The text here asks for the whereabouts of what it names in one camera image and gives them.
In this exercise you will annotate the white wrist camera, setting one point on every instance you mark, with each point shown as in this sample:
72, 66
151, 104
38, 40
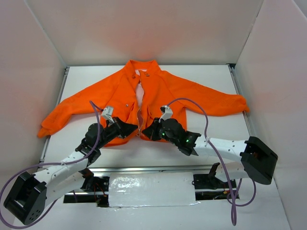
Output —
166, 113
107, 114

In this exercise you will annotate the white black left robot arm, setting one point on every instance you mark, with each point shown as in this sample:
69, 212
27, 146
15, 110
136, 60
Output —
31, 193

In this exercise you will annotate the orange zip-up jacket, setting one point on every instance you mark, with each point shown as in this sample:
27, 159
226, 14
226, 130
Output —
139, 89

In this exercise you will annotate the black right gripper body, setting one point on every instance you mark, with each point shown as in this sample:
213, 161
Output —
156, 130

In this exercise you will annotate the white centre cover panel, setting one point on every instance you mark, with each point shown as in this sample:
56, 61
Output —
163, 189

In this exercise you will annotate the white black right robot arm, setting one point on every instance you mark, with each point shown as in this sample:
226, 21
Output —
198, 145

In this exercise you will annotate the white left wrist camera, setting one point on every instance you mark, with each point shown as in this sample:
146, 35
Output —
107, 114

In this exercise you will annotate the silver aluminium front rail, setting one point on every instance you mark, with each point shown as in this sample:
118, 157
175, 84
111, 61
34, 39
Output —
197, 169

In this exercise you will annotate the aluminium left side rail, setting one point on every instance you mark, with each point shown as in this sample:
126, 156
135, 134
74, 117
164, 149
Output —
49, 122

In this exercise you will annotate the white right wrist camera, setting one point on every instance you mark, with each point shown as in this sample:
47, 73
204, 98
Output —
166, 113

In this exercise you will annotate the aluminium right side rail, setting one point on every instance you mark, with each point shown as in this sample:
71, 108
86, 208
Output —
247, 115

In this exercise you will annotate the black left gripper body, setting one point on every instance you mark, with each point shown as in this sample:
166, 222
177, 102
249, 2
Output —
119, 128

